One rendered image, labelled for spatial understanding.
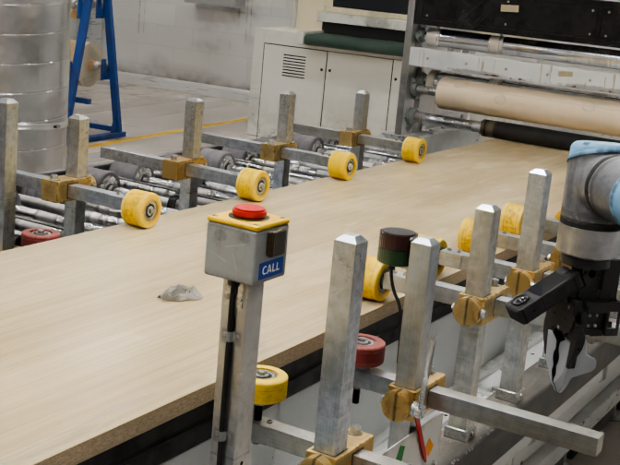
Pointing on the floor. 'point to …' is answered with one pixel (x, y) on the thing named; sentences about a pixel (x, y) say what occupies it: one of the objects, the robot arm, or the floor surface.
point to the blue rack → (101, 66)
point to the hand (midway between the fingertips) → (554, 384)
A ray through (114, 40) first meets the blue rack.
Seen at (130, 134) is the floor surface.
